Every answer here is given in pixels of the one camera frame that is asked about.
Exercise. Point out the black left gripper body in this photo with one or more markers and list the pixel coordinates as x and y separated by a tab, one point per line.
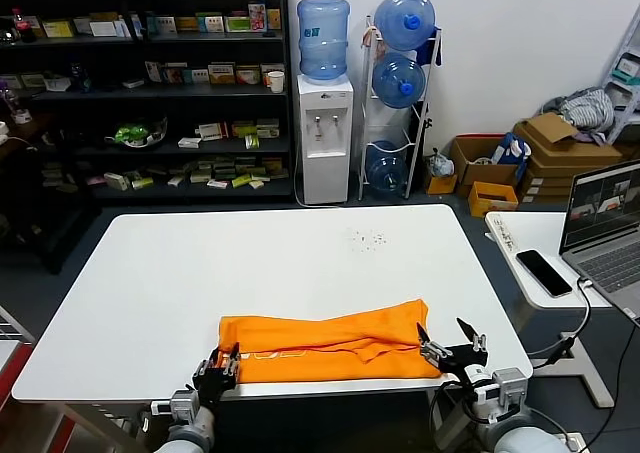
212	385

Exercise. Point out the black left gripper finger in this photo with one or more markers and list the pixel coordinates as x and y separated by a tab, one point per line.
207	365
232	360

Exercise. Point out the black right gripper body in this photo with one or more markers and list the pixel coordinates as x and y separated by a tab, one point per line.
465	357

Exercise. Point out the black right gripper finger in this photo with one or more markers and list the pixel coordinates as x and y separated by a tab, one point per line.
432	353
466	327

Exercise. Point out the orange t-shirt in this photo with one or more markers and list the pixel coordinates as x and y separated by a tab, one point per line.
325	343

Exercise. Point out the pile of grey clothes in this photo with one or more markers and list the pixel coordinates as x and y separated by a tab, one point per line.
585	108

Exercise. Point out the black smartphone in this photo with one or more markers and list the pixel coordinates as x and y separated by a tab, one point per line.
544	273

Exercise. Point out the small white side table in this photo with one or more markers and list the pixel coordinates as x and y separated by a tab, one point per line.
540	228

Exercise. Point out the orange yellow cardboard box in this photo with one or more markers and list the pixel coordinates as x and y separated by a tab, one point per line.
492	193

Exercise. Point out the white floor power socket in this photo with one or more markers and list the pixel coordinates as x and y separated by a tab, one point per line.
575	442

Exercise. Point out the large white table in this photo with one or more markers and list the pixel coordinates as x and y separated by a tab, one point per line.
125	253

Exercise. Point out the small yellow box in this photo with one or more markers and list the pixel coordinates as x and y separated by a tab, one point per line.
440	184

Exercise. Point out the silver laptop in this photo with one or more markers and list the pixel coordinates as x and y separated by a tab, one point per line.
600	268

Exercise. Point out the open brown cardboard box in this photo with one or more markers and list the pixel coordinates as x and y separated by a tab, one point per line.
475	170

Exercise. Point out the grey plastic bag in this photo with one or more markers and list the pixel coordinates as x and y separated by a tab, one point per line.
440	164

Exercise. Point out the blue water jug clear cap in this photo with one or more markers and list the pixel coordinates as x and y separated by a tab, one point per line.
385	170

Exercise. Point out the blue and white bag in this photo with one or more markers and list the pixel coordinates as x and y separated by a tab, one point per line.
510	150

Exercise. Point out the stack of brown cardboard boxes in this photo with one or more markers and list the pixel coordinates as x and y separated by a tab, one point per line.
560	165

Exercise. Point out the white water dispenser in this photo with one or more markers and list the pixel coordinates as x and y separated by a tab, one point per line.
325	168

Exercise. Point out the white red medicine box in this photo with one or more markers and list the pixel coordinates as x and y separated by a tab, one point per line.
211	131

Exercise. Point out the bowl with green packets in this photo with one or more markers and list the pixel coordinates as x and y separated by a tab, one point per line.
132	134

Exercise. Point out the black shelf unit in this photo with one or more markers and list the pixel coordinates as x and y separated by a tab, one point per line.
215	95

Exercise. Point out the grey metal shelf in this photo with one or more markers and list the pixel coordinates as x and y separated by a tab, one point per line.
620	103

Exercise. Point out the white paper cup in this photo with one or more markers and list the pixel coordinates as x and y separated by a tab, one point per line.
275	82

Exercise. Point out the orange medicine box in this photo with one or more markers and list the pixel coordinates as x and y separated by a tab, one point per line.
221	74

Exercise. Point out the blue plastic bottle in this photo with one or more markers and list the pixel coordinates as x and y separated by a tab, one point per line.
80	78

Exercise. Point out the upright blue water jug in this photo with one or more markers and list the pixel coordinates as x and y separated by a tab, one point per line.
323	43

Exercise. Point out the green white medicine box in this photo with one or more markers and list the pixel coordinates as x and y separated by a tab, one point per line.
237	24

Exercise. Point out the white teal medicine box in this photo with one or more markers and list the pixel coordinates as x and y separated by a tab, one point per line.
211	23

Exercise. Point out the yellow medicine box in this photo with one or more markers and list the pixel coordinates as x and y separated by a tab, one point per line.
273	19

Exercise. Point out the pink medicine box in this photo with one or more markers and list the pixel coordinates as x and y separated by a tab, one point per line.
257	17

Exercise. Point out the cola bottle red cap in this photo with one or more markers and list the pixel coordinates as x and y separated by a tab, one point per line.
20	25

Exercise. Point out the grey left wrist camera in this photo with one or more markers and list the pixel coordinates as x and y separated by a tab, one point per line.
180	405

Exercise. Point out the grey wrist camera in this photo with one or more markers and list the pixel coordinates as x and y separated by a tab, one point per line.
505	388
180	405

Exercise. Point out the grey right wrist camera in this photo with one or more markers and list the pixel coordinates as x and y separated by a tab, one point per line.
505	388

